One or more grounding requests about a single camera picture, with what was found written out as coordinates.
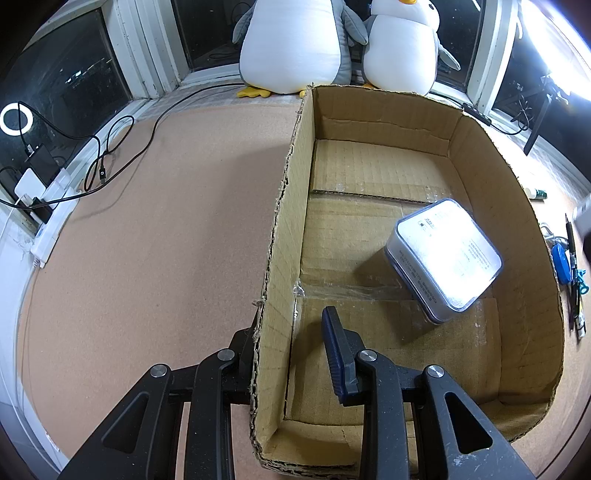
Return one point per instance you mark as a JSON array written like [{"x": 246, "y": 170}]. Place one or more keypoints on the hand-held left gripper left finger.
[{"x": 217, "y": 374}]

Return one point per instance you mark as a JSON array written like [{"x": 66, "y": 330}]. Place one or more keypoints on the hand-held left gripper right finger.
[{"x": 334, "y": 350}]

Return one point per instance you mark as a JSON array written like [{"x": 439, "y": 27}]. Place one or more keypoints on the brown cardboard box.
[{"x": 369, "y": 230}]

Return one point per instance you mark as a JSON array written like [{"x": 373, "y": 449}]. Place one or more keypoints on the silver metal tin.
[{"x": 443, "y": 258}]

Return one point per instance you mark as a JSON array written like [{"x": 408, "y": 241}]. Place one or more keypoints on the white power strip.
[{"x": 51, "y": 230}]

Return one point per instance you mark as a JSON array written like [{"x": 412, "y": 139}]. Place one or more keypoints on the dark pen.
[{"x": 578, "y": 314}]

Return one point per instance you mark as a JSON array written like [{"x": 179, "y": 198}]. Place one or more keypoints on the white green glue stick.
[{"x": 536, "y": 194}]

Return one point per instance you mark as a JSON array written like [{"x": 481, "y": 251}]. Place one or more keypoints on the black pen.
[{"x": 571, "y": 240}]

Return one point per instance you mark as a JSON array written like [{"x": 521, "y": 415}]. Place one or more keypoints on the white charger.
[{"x": 28, "y": 183}]

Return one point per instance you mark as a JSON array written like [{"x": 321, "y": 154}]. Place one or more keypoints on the black power strip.
[{"x": 475, "y": 113}]

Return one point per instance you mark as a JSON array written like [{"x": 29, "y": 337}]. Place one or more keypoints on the black charger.
[{"x": 40, "y": 158}]

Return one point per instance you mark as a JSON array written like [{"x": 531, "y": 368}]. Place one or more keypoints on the grey flat object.
[{"x": 584, "y": 217}]

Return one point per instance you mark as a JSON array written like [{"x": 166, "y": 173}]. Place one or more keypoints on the black tripod stand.
[{"x": 538, "y": 124}]

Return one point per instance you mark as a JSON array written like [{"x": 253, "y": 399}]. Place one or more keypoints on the large penguin plush toy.
[{"x": 295, "y": 46}]

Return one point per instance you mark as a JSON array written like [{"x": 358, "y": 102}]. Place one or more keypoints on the small penguin plush toy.
[{"x": 401, "y": 46}]

